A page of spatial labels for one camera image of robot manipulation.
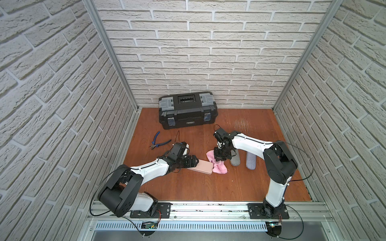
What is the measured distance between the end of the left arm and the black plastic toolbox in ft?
0.71

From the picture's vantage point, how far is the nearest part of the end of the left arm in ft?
2.20

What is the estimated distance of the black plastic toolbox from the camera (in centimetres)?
97
